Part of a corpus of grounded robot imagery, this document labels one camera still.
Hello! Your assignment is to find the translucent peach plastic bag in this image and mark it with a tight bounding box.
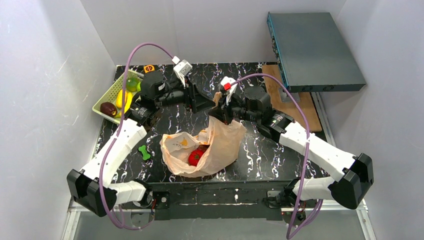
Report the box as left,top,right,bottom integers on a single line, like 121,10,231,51
160,116,247,178

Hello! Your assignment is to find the red fake apple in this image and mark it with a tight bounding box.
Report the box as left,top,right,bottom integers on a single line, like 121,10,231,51
188,149,204,167

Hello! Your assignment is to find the pale green plastic basket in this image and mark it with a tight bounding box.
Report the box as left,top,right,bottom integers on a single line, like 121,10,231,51
92,69,144,125

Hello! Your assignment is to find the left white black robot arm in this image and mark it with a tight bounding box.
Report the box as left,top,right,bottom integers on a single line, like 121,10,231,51
67,70,215,217

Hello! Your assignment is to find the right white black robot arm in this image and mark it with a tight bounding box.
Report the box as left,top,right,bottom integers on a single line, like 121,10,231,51
208,86,374,210

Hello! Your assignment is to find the green fake lime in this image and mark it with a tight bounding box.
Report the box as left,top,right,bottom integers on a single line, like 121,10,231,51
126,77,140,92

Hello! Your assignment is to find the yellow fake banana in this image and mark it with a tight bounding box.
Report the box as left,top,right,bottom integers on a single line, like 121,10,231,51
114,92,133,118

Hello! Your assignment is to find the dark purple fake plum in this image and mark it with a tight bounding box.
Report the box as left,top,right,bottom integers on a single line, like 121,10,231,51
100,102,118,118

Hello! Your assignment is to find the orange tape measure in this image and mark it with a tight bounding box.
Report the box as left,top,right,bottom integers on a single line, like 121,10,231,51
143,65,156,74

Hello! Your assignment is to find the green bone-shaped toy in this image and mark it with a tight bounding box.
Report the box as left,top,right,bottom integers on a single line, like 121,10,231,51
137,145,151,161

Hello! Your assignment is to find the grey metal box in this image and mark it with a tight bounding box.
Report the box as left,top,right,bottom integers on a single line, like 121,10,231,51
266,12,366,93

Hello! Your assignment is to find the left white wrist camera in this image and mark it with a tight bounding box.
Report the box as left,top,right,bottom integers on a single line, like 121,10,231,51
172,56,193,88

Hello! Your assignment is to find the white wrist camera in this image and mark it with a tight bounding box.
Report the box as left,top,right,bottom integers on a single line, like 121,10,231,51
172,56,193,88
220,76,238,106

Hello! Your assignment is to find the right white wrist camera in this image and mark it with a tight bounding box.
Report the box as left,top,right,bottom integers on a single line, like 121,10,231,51
220,76,238,106

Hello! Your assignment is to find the silver metal bracket mount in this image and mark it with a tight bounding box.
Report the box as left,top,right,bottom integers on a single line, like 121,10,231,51
280,92,301,104

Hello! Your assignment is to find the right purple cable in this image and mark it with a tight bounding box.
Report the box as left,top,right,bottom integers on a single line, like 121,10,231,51
230,73,324,240

